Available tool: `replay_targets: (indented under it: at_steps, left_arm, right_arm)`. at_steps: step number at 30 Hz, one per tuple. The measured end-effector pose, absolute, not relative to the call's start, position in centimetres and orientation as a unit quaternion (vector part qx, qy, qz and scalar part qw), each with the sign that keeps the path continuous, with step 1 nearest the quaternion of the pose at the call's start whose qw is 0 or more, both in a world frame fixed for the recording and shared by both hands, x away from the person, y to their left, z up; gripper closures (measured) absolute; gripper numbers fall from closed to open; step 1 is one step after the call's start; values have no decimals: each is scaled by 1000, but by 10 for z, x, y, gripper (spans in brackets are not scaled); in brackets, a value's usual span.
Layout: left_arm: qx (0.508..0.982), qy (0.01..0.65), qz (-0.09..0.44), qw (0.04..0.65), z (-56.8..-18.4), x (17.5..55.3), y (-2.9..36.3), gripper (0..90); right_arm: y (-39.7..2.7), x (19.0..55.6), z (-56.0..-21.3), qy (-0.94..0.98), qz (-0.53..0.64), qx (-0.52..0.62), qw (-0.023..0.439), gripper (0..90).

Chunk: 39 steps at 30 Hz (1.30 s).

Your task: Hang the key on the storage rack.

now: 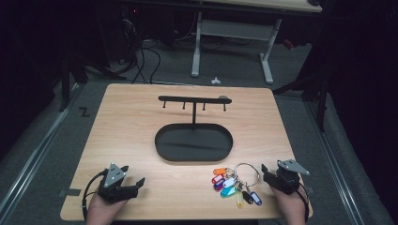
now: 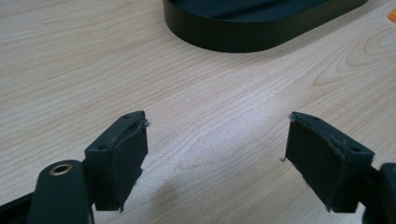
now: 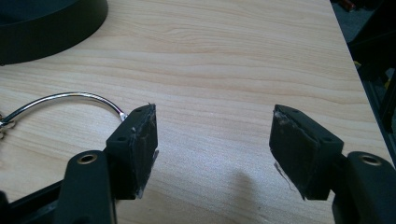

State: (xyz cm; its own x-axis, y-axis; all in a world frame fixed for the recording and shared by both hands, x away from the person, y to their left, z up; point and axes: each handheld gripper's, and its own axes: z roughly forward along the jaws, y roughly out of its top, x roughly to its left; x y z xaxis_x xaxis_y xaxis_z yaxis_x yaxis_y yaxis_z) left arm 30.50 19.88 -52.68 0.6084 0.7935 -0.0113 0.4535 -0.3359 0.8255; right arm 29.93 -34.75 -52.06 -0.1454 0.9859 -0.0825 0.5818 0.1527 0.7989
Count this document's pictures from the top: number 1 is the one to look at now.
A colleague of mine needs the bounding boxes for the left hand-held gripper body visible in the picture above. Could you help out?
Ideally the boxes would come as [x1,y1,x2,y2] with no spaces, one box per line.
[97,162,139,204]

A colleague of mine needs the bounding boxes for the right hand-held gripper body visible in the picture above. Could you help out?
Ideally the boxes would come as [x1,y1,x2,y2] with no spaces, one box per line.
[269,158,311,196]

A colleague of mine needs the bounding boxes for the keyring with coloured tags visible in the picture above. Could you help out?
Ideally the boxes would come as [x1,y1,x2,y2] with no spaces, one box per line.
[212,161,264,210]

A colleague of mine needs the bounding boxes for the black key rack with tray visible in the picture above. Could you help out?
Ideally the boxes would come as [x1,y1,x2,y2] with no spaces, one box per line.
[154,95,235,163]

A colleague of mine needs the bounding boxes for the person's left hand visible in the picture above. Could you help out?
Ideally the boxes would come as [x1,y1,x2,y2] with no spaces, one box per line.
[85,194,128,225]

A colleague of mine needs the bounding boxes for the grey tape strip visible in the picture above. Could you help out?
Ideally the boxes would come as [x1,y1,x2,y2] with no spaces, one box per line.
[58,187,82,198]

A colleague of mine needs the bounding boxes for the black tripod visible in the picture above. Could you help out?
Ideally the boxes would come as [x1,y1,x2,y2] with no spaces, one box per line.
[271,73,333,133]

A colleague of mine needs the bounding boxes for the black stand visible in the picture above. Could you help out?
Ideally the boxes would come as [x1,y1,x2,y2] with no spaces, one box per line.
[58,55,89,113]

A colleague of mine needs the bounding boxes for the small red object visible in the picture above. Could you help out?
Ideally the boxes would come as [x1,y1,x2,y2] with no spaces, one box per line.
[282,38,296,52]

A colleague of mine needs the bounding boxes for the dark computer tower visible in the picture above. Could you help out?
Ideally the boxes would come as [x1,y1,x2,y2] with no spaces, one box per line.
[119,5,144,65]

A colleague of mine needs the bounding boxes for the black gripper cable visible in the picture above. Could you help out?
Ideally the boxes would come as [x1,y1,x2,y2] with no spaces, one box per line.
[295,182,312,223]
[81,170,108,221]

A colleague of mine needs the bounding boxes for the metal floor rail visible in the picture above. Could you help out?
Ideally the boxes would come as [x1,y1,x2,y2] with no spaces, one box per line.
[0,83,83,218]
[303,98,366,225]

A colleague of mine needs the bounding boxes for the black floor cables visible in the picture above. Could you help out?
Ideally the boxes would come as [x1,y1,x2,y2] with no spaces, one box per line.
[123,38,162,85]

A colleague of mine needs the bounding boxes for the white frame desk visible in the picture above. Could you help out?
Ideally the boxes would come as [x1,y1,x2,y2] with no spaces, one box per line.
[191,0,324,85]

